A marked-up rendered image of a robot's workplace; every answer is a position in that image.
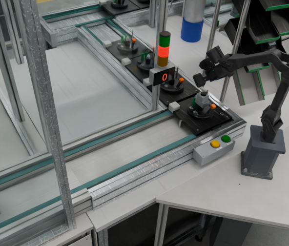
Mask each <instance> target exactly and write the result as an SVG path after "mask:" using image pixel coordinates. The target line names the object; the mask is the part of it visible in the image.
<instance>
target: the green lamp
mask: <svg viewBox="0 0 289 246"><path fill-rule="evenodd" d="M170 37H171V36H169V37H162V36H160V35H159V46H160V47H169V46H170Z"/></svg>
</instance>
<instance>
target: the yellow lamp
mask: <svg viewBox="0 0 289 246"><path fill-rule="evenodd" d="M167 64H168V56H167V57H164V58H163V57H160V56H158V57H157V65H158V66H161V67H165V66H167Z"/></svg>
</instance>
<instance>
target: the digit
mask: <svg viewBox="0 0 289 246"><path fill-rule="evenodd" d="M168 76H169V70H168V71H165V72H162V73H161V79H160V83H162V82H165V81H168Z"/></svg>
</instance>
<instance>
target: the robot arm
mask: <svg viewBox="0 0 289 246"><path fill-rule="evenodd" d="M206 54H207V56H208V58H206V59H204V60H202V61H201V62H200V64H199V66H200V68H201V69H204V70H205V72H204V73H205V74H206V76H205V77H203V76H202V74H201V73H198V74H195V75H194V76H193V79H194V81H195V84H196V86H197V87H198V88H199V87H201V86H204V85H205V83H206V82H207V81H210V82H212V81H216V80H219V79H222V78H224V77H226V76H228V77H229V78H230V77H231V76H232V75H234V70H237V69H240V68H242V67H244V66H247V65H253V64H260V63H266V62H271V63H272V64H273V65H274V66H275V68H276V69H277V70H278V71H280V72H281V82H280V85H279V87H278V89H277V92H276V94H275V96H274V99H273V101H272V103H271V105H269V106H268V107H267V108H265V109H264V110H263V113H262V116H261V117H260V118H261V123H262V126H263V131H260V137H261V141H262V142H266V143H272V144H276V140H275V137H276V134H277V132H278V129H279V128H280V127H281V126H282V125H283V124H284V123H283V121H282V120H281V118H280V117H281V107H282V105H283V103H284V100H285V98H286V96H287V94H288V92H289V54H287V53H283V52H282V51H280V50H278V49H274V50H271V51H266V52H261V53H255V54H250V55H245V54H228V53H227V54H226V55H224V54H223V52H222V51H221V49H220V47H219V46H216V47H214V48H212V49H211V50H209V51H207V52H206ZM282 61H283V62H287V64H284V63H282ZM217 63H219V64H218V65H215V64H217Z"/></svg>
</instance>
